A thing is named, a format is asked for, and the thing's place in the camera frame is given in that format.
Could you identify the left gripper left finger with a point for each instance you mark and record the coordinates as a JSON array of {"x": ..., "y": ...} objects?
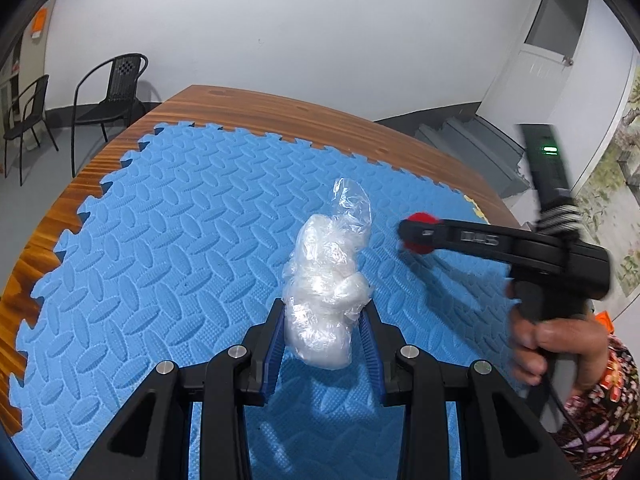
[{"x": 149, "y": 437}]

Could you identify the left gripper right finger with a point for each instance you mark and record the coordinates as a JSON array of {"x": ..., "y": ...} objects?
[{"x": 500, "y": 437}]

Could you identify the red pompom ball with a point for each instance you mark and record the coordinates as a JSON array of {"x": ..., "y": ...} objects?
[{"x": 417, "y": 231}]

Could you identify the clear plastic bag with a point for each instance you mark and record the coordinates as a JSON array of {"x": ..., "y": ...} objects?
[{"x": 324, "y": 291}]

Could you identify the floral sleeve forearm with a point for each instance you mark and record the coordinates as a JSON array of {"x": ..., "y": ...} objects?
[{"x": 606, "y": 418}]

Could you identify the right hand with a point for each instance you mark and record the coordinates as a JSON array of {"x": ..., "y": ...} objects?
[{"x": 587, "y": 339}]

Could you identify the hanging landscape scroll painting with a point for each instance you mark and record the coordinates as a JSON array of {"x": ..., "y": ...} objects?
[{"x": 609, "y": 199}]

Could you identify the grey staircase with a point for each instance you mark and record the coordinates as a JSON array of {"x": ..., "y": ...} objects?
[{"x": 480, "y": 146}]

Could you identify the white door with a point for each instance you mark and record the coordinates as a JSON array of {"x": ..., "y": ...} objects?
[{"x": 534, "y": 77}]

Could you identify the blue foam puzzle mat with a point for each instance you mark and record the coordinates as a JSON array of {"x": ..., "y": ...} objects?
[{"x": 185, "y": 250}]

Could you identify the black metal chair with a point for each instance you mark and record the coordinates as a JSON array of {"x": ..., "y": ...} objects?
[
  {"x": 119, "y": 101},
  {"x": 32, "y": 115}
]

